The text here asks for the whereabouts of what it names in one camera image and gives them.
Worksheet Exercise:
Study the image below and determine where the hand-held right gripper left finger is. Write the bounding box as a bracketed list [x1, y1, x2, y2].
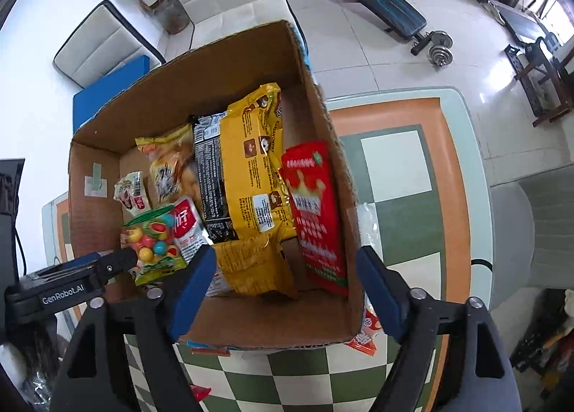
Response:
[49, 244, 218, 412]

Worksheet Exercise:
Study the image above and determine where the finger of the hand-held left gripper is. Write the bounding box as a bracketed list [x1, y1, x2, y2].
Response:
[95, 247, 141, 284]

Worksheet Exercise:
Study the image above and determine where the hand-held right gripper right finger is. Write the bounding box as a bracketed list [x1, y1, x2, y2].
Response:
[356, 245, 523, 412]

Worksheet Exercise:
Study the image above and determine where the green candy ball packet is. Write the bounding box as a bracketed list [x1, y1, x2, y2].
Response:
[120, 205, 188, 286]

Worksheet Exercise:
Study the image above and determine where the cardboard box with blue print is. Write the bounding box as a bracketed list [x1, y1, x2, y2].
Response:
[67, 20, 378, 353]

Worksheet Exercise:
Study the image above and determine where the small yellow snack packet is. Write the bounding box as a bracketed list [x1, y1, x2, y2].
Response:
[214, 233, 300, 300]

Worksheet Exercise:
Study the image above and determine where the clear packet with red label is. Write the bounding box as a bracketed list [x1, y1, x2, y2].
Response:
[171, 196, 214, 266]

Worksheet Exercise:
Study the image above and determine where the small white red packet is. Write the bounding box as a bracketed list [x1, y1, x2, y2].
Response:
[113, 171, 152, 217]

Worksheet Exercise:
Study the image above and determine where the long red snack packet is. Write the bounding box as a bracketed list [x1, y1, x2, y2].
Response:
[280, 140, 350, 297]

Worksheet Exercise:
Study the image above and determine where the black snack packet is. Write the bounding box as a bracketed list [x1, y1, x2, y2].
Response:
[188, 112, 239, 245]

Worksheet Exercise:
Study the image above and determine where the yellow bread packet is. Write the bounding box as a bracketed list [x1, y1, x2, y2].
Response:
[135, 124, 201, 209]

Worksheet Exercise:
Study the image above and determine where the large yellow snack packet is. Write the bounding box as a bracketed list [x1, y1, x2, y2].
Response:
[220, 82, 299, 242]

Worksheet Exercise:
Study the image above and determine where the orange red snack packet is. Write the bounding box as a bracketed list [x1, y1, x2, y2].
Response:
[345, 304, 383, 357]

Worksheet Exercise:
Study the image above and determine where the blue cushion stool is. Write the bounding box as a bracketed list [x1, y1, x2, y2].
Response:
[72, 55, 150, 131]

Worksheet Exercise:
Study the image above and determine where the grey shell chair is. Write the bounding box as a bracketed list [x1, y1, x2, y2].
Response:
[489, 169, 574, 293]

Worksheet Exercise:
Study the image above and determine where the small chrome dumbbell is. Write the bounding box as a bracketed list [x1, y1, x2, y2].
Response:
[428, 30, 454, 68]

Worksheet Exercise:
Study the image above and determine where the glass jar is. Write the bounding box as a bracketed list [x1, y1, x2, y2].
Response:
[159, 0, 192, 35]

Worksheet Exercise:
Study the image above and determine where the dark wooden chair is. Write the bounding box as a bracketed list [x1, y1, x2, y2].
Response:
[504, 32, 574, 128]

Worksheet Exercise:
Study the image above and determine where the white chair with black frame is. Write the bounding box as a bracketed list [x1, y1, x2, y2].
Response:
[53, 0, 165, 91]

